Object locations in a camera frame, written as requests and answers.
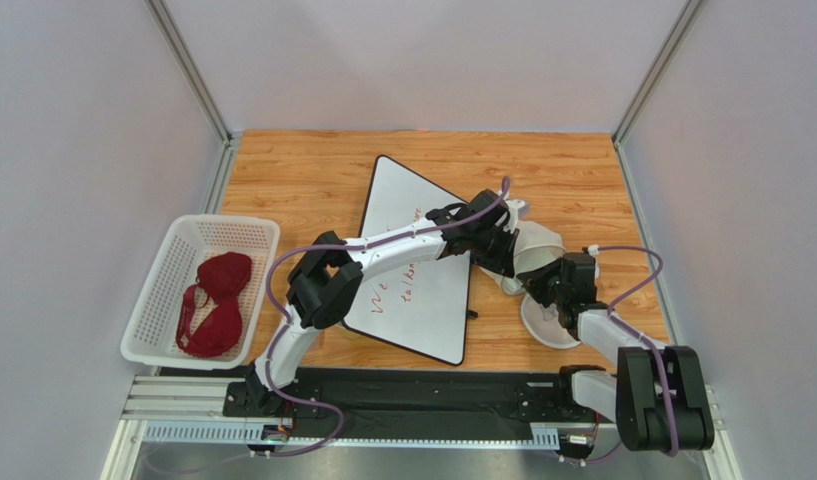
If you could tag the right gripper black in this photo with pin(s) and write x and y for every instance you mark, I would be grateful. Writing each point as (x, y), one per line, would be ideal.
(542, 288)

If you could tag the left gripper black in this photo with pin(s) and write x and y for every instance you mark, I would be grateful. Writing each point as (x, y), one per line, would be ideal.
(504, 263)

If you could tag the white mesh laundry bag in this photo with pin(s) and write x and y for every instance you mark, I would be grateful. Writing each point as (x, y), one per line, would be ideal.
(535, 249)

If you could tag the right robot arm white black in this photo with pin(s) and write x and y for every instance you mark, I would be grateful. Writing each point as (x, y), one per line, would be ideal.
(657, 396)

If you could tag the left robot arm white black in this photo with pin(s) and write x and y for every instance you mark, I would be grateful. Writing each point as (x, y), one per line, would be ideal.
(329, 274)

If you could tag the dark red bra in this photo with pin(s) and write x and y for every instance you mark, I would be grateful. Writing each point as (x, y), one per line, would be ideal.
(210, 322)

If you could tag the whiteboard with red writing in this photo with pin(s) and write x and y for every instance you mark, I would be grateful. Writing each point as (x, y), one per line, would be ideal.
(422, 307)

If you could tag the white plastic basket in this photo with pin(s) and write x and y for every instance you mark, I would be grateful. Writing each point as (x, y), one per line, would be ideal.
(149, 338)

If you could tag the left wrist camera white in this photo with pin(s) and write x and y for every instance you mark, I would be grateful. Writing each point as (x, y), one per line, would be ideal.
(517, 209)

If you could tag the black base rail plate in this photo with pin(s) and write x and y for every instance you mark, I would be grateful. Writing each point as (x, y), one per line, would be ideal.
(381, 404)

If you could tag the aluminium frame rail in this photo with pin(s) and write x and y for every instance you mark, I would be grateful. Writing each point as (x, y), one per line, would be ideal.
(187, 407)

